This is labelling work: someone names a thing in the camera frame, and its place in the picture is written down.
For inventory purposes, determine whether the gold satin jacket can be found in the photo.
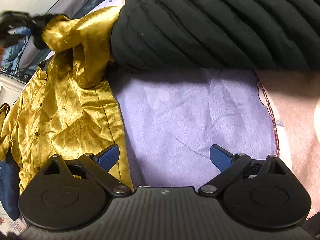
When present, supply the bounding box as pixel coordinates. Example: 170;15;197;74
1;7;132;191

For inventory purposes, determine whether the lavender floral bedsheet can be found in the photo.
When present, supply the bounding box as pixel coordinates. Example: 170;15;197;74
49;0;320;221

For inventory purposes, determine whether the navy blue garment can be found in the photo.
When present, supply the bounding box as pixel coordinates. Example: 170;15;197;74
1;151;20;220

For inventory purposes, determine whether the blue crumpled cloth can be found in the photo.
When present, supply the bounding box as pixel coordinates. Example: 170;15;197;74
1;27;31;77

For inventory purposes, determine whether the black quilted jacket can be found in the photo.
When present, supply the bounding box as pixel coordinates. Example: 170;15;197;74
111;0;319;71

